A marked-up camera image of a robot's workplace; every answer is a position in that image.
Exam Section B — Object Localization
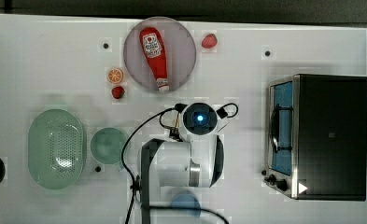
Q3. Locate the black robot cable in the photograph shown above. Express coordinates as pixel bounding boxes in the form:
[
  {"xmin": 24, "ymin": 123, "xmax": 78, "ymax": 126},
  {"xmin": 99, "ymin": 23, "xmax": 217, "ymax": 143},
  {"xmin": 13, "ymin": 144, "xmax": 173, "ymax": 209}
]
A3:
[{"xmin": 120, "ymin": 102, "xmax": 240, "ymax": 224}]

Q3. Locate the blue bowl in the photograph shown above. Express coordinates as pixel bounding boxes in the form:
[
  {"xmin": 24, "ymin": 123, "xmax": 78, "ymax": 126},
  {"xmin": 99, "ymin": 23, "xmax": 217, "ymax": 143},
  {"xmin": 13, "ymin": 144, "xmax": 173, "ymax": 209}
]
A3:
[{"xmin": 170, "ymin": 190, "xmax": 201, "ymax": 217}]

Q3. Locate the red plush strawberry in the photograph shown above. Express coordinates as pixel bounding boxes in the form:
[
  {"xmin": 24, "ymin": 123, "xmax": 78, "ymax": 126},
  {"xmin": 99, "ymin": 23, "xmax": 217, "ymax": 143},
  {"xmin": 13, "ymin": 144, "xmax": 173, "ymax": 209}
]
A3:
[{"xmin": 201, "ymin": 34, "xmax": 218, "ymax": 49}]

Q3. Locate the orange slice toy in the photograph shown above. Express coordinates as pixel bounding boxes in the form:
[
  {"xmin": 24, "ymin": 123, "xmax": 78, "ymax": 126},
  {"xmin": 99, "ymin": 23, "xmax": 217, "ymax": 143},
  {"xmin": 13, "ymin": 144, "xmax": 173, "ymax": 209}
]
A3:
[{"xmin": 106, "ymin": 68, "xmax": 124, "ymax": 84}]

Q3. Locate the grey round plate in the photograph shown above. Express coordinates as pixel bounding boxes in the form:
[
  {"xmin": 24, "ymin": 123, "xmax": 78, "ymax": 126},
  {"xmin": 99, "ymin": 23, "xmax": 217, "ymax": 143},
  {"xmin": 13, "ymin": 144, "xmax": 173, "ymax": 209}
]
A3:
[{"xmin": 123, "ymin": 17, "xmax": 196, "ymax": 91}]

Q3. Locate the red plush ketchup bottle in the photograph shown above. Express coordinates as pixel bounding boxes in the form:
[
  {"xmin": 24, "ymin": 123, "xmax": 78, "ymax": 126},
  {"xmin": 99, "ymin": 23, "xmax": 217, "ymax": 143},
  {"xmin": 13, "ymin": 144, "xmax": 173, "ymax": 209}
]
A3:
[{"xmin": 139, "ymin": 27, "xmax": 169, "ymax": 92}]

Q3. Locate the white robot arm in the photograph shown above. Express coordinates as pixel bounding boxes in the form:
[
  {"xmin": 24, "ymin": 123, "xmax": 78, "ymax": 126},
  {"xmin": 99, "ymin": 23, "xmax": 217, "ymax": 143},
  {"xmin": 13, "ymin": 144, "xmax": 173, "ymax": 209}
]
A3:
[{"xmin": 139, "ymin": 103, "xmax": 228, "ymax": 224}]

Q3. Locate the green perforated colander bowl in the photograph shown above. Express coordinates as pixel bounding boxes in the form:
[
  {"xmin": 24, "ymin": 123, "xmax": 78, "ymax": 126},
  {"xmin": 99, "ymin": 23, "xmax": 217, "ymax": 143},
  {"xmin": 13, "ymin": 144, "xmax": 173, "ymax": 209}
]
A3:
[{"xmin": 28, "ymin": 109, "xmax": 87, "ymax": 190}]

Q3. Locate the small red strawberry toy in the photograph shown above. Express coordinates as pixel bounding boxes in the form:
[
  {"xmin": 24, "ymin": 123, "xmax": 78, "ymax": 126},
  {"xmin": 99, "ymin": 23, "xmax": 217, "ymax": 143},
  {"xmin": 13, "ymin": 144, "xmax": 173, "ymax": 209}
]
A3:
[{"xmin": 111, "ymin": 86, "xmax": 125, "ymax": 99}]

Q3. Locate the black toaster oven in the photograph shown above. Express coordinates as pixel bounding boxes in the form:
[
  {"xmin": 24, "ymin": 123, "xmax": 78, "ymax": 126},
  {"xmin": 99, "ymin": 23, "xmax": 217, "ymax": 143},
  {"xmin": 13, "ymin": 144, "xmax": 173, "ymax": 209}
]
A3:
[{"xmin": 261, "ymin": 74, "xmax": 367, "ymax": 201}]

